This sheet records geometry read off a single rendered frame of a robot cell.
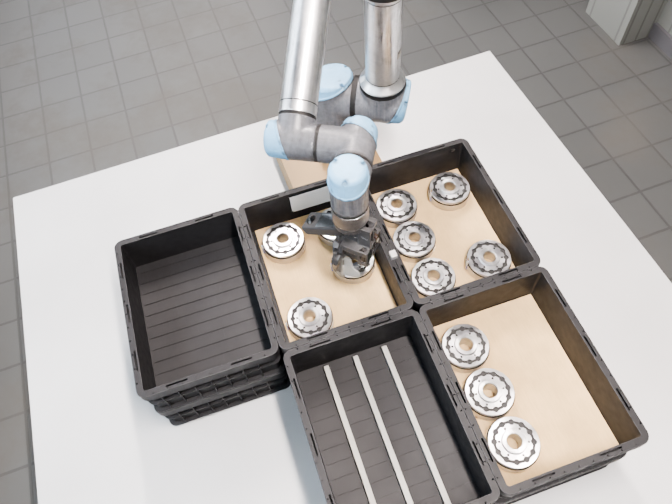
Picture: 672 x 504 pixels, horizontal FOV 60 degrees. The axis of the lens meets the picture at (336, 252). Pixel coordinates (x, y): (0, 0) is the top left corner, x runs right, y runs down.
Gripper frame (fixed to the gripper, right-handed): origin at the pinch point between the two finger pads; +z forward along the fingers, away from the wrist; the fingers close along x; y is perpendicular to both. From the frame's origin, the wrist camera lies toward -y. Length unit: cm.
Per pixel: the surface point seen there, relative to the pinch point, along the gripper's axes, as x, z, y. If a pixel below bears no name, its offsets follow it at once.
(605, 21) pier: 227, 84, 36
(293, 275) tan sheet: -5.3, 5.6, -11.8
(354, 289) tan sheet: -2.8, 5.6, 3.3
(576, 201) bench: 54, 19, 45
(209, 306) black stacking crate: -20.8, 5.6, -26.2
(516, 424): -19, 2, 46
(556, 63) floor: 193, 89, 21
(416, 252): 10.9, 2.7, 13.4
